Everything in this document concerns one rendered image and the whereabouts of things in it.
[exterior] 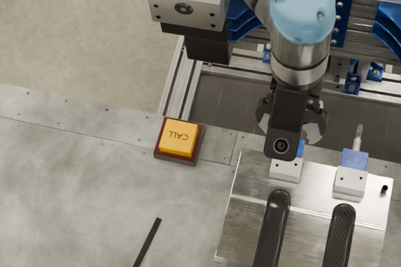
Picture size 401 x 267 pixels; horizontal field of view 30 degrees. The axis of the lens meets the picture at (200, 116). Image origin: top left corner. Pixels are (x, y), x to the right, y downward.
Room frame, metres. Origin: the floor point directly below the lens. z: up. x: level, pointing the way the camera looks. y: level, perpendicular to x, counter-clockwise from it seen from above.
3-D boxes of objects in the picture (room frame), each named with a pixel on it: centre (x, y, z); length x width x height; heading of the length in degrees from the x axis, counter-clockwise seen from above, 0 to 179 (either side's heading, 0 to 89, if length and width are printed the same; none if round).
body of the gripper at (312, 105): (0.50, -0.14, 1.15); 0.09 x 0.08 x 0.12; 157
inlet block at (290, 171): (0.51, -0.15, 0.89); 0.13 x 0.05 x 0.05; 158
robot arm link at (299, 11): (0.49, -0.14, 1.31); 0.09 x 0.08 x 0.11; 25
